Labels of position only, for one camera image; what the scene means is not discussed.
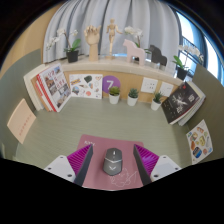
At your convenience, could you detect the green desk partition panel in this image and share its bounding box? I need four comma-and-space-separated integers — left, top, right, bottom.
186, 63, 224, 161
0, 48, 44, 159

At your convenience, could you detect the red book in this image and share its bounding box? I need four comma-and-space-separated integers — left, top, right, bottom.
35, 73, 58, 113

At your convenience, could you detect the black wooden horse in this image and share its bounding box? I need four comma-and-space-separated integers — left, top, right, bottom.
148, 44, 168, 67

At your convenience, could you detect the light grey curtain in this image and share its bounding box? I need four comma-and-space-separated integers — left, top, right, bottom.
43, 0, 183, 64

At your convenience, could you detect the wooden hand model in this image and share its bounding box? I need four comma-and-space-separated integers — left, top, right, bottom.
83, 25, 102, 62

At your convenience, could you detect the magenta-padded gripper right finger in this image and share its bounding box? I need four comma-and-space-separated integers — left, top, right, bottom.
133, 143, 183, 186

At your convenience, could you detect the dark pink mouse pad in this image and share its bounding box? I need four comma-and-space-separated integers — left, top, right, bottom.
76, 134, 148, 192

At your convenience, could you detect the beige booklet with red text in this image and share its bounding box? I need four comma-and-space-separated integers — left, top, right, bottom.
6, 98, 37, 145

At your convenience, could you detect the pink wooden horse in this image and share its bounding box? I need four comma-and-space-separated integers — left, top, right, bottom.
122, 38, 147, 67

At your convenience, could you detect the white orchid behind pink horse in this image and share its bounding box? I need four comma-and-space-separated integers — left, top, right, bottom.
123, 25, 152, 54

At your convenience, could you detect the dark framed window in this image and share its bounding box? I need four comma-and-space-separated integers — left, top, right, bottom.
173, 11, 224, 86

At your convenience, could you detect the white card with stickers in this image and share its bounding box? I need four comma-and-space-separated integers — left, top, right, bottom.
68, 73, 104, 100

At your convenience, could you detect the wooden desk back shelf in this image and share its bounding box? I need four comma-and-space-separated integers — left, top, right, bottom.
31, 54, 184, 104

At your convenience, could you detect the wooden artist mannequin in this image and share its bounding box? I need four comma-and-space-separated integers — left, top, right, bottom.
105, 18, 124, 59

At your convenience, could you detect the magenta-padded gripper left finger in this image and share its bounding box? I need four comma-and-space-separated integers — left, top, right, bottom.
43, 143, 95, 187

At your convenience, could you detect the thick white book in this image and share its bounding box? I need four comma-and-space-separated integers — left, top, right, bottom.
23, 71, 44, 112

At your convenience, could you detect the white wall socket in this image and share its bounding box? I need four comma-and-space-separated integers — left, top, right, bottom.
159, 81, 175, 98
140, 77, 159, 94

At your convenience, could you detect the book with picture cover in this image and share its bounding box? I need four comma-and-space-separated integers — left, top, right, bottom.
38, 63, 72, 113

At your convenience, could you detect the grey computer mouse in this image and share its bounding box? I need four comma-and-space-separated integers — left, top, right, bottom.
102, 147, 123, 177

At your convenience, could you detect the small succulent in white pot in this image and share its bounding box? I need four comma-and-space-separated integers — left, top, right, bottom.
126, 87, 139, 107
150, 91, 164, 112
108, 85, 121, 105

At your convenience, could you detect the white orchid in black pot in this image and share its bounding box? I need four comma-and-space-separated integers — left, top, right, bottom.
172, 44, 205, 81
45, 27, 82, 64

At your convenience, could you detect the colourful illustrated white card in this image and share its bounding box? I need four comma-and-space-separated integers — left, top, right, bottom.
185, 119, 214, 166

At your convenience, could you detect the purple round number sign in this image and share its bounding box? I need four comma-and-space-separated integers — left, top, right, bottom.
101, 75, 122, 94

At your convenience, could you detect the black cover book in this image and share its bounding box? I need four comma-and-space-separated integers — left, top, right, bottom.
161, 81, 201, 125

